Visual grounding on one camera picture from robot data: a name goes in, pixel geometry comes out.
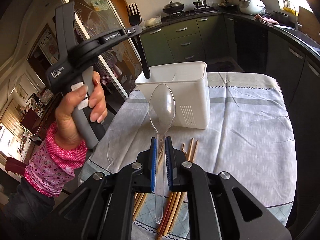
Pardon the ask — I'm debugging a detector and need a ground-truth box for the clear plastic spoon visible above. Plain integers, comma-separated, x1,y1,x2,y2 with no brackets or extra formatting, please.
149,83,175,224

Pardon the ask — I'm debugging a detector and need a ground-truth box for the black plastic fork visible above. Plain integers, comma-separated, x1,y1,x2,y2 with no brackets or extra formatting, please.
126,3,151,79

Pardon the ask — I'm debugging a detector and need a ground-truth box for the kitchen sink faucet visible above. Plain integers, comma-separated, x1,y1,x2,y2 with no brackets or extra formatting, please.
283,0,299,31

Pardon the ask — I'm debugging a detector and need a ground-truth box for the person's left hand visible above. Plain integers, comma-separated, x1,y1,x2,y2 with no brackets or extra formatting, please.
55,72,107,150

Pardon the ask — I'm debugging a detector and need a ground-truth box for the checkered apron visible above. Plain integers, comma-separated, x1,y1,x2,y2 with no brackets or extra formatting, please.
99,51,123,86

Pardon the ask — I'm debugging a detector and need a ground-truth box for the glass sliding door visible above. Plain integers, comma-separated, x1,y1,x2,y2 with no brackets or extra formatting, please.
61,0,142,99

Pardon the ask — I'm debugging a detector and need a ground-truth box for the grey green patterned tablecloth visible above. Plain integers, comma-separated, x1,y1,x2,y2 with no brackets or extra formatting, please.
78,72,297,224

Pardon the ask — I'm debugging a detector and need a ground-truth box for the white plastic bag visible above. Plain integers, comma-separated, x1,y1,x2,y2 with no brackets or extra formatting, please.
144,16,162,27

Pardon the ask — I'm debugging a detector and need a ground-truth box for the white plastic utensil basket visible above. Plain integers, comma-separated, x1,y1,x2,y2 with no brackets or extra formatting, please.
135,61,210,129

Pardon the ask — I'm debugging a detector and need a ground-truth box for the red chair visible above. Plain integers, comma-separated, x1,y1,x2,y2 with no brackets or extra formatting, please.
5,157,27,176

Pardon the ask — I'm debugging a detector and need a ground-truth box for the black wok with lid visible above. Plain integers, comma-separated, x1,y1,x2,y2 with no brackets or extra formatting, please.
162,1,184,15

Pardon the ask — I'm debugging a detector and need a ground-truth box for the small black pot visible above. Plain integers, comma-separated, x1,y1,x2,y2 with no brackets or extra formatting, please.
193,0,207,9

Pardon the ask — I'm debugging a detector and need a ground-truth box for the pink cloth on counter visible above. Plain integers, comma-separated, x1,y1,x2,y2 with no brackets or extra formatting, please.
254,14,279,25

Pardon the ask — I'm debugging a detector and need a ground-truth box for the white rice cooker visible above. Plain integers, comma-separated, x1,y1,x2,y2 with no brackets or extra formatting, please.
239,0,266,15

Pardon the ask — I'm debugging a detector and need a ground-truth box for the wooden cutting board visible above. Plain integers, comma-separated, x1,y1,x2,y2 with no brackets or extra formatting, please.
298,7,319,42

